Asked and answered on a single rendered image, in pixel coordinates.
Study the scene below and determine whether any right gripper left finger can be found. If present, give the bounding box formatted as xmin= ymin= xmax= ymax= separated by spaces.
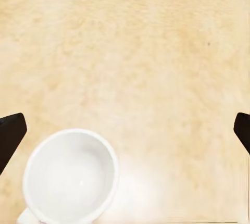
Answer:
xmin=0 ymin=113 xmax=27 ymax=175

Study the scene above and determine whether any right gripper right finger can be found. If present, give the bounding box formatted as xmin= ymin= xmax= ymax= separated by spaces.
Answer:
xmin=233 ymin=113 xmax=250 ymax=154

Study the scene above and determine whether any coffee cup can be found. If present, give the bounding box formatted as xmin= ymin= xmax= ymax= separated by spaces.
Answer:
xmin=17 ymin=128 xmax=120 ymax=224

